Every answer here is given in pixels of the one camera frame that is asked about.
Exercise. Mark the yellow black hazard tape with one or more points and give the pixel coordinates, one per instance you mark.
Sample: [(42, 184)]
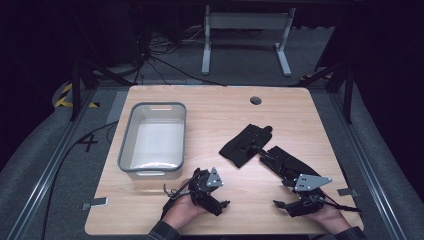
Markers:
[(65, 96)]

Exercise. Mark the person's right hand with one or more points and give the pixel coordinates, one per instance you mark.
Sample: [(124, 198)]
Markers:
[(330, 220)]

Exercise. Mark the white bin with grey rim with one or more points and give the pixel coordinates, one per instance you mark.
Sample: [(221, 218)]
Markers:
[(156, 143)]

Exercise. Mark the round grey table grommet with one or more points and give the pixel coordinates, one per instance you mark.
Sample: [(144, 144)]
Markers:
[(255, 100)]

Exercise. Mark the white metal desk frame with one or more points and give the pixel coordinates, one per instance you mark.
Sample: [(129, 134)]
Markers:
[(246, 21)]

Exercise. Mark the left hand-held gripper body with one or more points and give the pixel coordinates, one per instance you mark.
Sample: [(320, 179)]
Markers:
[(201, 191)]

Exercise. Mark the aluminium floor rail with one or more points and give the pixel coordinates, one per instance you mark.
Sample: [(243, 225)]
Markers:
[(366, 170), (50, 170)]

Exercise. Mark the black glove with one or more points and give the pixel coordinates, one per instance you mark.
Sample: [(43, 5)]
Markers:
[(241, 146), (286, 165)]

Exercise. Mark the grey tape strip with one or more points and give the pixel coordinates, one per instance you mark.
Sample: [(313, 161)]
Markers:
[(346, 192), (96, 202)]

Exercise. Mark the person's left hand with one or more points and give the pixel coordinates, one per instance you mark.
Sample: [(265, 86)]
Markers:
[(181, 210)]

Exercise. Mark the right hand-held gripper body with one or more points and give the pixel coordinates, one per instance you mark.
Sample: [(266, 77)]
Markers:
[(308, 182)]

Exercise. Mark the black metal stand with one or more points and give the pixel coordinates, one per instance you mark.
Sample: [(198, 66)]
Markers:
[(345, 83), (80, 80)]

